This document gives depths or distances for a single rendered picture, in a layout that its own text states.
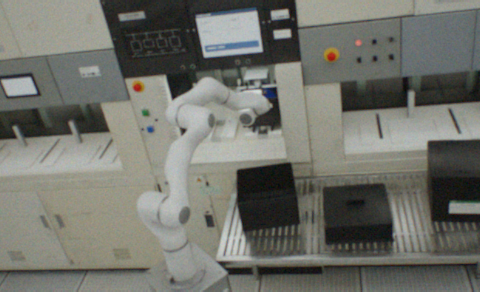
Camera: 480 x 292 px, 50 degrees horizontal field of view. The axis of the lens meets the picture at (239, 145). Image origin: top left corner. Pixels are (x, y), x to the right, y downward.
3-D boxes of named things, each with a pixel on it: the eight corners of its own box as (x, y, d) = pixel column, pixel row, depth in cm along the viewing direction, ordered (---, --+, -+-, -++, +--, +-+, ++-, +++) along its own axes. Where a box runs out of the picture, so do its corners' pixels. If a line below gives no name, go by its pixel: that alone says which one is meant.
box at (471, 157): (430, 222, 225) (432, 177, 212) (425, 183, 248) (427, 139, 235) (502, 224, 218) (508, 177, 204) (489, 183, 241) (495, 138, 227)
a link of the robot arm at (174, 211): (159, 222, 212) (190, 232, 203) (141, 219, 202) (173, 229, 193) (192, 108, 218) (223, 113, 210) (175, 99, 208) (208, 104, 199)
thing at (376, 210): (325, 245, 224) (322, 222, 217) (322, 202, 249) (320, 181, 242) (394, 242, 219) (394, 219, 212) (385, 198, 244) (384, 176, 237)
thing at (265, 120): (241, 134, 289) (231, 85, 271) (246, 113, 305) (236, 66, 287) (284, 130, 284) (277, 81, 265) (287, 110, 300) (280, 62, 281)
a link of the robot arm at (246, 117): (253, 95, 249) (237, 102, 252) (250, 108, 238) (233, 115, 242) (262, 108, 252) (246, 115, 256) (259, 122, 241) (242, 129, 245)
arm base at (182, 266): (176, 297, 213) (166, 266, 203) (154, 273, 227) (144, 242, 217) (213, 272, 221) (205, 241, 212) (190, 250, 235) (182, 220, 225)
